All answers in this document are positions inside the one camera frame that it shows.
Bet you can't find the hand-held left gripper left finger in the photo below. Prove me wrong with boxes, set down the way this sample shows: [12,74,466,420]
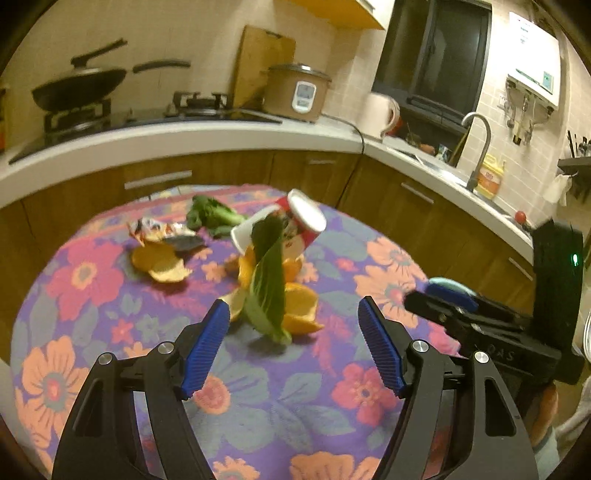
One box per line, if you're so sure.
[52,298,230,480]

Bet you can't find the person's right hand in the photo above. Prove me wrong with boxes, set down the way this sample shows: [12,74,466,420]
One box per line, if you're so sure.
[530,382,560,445]

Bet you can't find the white electric kettle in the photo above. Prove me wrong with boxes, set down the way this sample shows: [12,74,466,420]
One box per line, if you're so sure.
[358,92,400,140]

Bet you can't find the beige rice cooker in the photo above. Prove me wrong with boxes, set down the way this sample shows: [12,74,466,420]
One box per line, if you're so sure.
[263,64,332,123]

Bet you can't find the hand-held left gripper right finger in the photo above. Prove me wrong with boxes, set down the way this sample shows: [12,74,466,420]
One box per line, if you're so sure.
[358,296,540,480]

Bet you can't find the black gas stove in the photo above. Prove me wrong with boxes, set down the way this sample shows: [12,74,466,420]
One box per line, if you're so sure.
[8,91,283,165]

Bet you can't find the yellow wall cabinet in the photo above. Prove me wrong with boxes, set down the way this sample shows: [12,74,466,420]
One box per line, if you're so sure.
[286,0,398,31]

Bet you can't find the floral tablecloth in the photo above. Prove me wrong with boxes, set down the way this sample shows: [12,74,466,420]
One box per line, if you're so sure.
[9,185,462,480]

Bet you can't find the white rag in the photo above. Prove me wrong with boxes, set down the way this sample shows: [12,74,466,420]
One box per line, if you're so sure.
[544,173,574,207]

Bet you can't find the white water heater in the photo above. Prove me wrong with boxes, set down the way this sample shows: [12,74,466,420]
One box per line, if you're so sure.
[505,11,561,112]

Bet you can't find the steel sink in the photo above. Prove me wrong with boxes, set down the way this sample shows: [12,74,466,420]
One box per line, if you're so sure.
[383,138,467,185]

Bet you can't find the yellow cooking oil bottle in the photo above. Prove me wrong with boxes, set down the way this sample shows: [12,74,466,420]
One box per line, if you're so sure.
[478,154,505,200]

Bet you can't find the wooden cutting board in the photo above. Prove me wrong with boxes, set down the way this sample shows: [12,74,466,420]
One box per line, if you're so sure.
[231,25,296,109]

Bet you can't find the black power cable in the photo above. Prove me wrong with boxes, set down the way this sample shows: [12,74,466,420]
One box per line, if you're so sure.
[321,113,366,208]

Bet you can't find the green leafy vegetable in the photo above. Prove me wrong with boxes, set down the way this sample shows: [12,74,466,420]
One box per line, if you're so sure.
[185,195,247,238]

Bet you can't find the dark kitchen window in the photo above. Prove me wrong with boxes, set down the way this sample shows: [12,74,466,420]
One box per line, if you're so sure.
[372,0,492,139]

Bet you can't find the black wall rack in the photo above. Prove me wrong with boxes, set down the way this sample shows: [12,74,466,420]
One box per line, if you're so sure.
[557,129,591,204]

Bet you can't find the large orange peel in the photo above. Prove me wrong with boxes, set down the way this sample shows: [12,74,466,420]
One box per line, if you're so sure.
[222,282,325,337]

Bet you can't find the white kitchen countertop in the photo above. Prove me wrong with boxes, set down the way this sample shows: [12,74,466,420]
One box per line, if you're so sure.
[0,111,536,264]

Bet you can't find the green bok choy leaf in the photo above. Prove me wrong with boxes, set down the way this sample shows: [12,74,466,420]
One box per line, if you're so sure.
[244,215,293,346]

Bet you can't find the red and white paper cup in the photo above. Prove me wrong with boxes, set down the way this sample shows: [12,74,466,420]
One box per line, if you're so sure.
[231,188,328,259]

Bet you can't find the snack wrapper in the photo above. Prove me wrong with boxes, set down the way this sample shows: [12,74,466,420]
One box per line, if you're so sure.
[128,217,207,253]

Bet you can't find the black wok with lid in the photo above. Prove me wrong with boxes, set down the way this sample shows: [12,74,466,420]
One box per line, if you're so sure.
[31,39,191,112]

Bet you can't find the wooden kitchen cabinets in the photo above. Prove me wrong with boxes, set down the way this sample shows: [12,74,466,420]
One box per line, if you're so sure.
[0,150,541,333]

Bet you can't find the steel kitchen faucet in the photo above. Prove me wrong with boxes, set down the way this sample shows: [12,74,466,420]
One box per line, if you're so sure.
[462,112,492,192]

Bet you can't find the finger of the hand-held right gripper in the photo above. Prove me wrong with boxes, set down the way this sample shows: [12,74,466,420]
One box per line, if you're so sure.
[425,282,481,315]
[404,290,467,339]

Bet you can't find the curled orange peel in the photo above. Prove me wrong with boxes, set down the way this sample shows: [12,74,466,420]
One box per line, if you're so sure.
[131,240,192,283]

